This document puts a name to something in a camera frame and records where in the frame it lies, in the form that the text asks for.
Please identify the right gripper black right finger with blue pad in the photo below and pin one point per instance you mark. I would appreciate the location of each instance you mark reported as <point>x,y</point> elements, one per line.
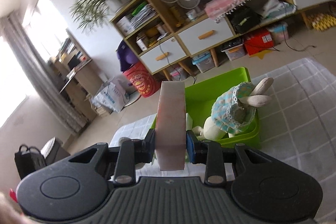
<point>208,153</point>

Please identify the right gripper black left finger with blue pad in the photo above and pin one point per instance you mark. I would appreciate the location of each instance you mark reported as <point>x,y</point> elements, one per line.
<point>131,153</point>

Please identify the pink foam sponge block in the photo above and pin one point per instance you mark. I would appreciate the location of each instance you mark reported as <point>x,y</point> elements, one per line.
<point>170,127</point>

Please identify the white foam block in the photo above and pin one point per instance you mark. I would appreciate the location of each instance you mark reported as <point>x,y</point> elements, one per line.
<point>189,122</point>

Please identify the rabbit doll blue dress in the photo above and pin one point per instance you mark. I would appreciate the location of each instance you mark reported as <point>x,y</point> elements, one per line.
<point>234,110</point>

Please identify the green plastic storage bin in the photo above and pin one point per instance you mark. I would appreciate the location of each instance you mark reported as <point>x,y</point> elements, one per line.
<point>200,98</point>

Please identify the white printed plastic bag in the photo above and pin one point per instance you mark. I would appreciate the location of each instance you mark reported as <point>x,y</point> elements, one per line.
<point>111,95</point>

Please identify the red round drum container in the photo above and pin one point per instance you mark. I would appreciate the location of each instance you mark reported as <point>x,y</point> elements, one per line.
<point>142,80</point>

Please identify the clear box blue lid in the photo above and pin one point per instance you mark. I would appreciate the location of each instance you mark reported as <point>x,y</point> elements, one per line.
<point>204,62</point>

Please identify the purple plush toy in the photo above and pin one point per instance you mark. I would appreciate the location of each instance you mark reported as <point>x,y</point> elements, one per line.
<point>125,56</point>

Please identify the wooden desk with shelves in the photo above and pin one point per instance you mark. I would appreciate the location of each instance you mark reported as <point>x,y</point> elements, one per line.
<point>76,69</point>

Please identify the clear box black lid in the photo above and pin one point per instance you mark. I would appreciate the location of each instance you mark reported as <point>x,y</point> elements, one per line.
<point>234,49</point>

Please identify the black bag on floor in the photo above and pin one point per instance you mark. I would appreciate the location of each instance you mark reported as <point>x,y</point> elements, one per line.
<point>28,160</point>

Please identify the wooden shelf cabinet white drawers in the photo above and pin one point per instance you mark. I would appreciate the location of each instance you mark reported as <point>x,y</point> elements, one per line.
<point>181,42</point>

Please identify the red box under cabinet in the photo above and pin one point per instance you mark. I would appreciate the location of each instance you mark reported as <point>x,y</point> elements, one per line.
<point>257,41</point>

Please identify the grey curtain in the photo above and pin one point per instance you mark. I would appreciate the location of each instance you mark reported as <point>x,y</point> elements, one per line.
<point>40,75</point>

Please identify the black bag in cabinet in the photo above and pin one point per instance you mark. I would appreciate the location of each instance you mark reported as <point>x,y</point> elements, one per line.
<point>243,19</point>

